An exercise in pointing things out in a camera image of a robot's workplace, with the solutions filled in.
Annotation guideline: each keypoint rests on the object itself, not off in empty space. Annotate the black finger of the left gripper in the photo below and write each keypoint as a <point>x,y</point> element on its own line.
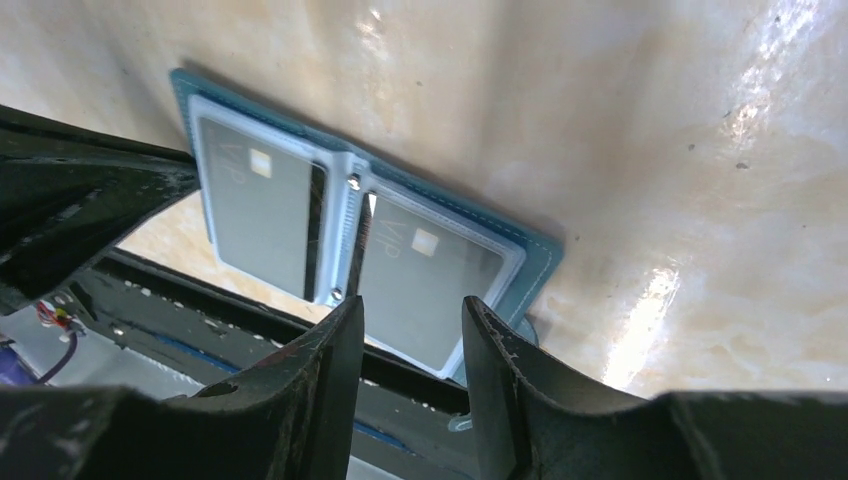
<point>69,195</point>

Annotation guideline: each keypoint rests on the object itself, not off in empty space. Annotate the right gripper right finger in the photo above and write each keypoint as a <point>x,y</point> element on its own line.
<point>536,418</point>

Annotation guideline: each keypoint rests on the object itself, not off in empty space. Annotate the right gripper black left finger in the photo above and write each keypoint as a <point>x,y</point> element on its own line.
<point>289,416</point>

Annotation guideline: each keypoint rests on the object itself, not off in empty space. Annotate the black VIP credit card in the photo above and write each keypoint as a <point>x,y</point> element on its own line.
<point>267,206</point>

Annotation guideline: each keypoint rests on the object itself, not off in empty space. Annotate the teal card holder wallet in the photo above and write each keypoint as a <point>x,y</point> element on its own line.
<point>351,174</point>

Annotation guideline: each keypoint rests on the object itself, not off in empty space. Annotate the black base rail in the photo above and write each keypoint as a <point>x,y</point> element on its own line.
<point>207,333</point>

